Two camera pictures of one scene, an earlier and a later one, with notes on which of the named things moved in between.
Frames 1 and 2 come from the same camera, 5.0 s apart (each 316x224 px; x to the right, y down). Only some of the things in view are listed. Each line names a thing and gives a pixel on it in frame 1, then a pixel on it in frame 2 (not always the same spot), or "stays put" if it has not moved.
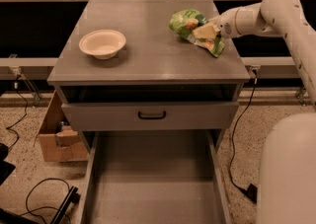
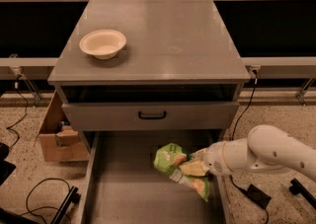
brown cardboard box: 59,138 stays put
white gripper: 224,24 -> 213,159
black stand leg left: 72,197 stays put
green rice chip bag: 186,21 -> 168,159
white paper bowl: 104,44 stays put
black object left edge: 6,168 stays put
